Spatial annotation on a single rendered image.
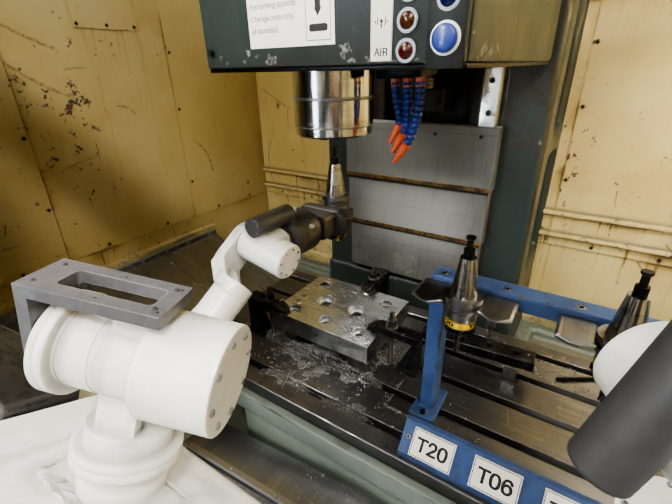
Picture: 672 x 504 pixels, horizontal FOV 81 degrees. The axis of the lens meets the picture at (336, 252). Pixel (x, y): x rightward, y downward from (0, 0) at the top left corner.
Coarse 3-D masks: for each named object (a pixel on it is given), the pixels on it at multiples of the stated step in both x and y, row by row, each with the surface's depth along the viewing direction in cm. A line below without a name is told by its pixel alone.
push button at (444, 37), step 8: (440, 24) 44; (448, 24) 44; (440, 32) 44; (448, 32) 44; (456, 32) 44; (432, 40) 45; (440, 40) 45; (448, 40) 44; (456, 40) 44; (440, 48) 45; (448, 48) 44
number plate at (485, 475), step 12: (480, 456) 68; (480, 468) 67; (492, 468) 66; (504, 468) 66; (468, 480) 67; (480, 480) 66; (492, 480) 66; (504, 480) 65; (516, 480) 64; (492, 492) 65; (504, 492) 65; (516, 492) 64
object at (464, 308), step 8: (448, 288) 67; (448, 296) 64; (480, 296) 64; (448, 304) 65; (456, 304) 64; (464, 304) 62; (472, 304) 62; (480, 304) 63; (456, 312) 64; (464, 312) 63; (472, 312) 63
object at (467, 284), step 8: (464, 264) 61; (472, 264) 61; (456, 272) 63; (464, 272) 62; (472, 272) 62; (456, 280) 63; (464, 280) 62; (472, 280) 62; (456, 288) 63; (464, 288) 62; (472, 288) 62; (456, 296) 63; (464, 296) 63; (472, 296) 63
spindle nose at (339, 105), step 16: (304, 80) 72; (320, 80) 70; (336, 80) 70; (352, 80) 71; (368, 80) 73; (304, 96) 73; (320, 96) 72; (336, 96) 71; (352, 96) 72; (368, 96) 75; (304, 112) 75; (320, 112) 73; (336, 112) 72; (352, 112) 73; (368, 112) 76; (304, 128) 76; (320, 128) 74; (336, 128) 74; (352, 128) 75; (368, 128) 78
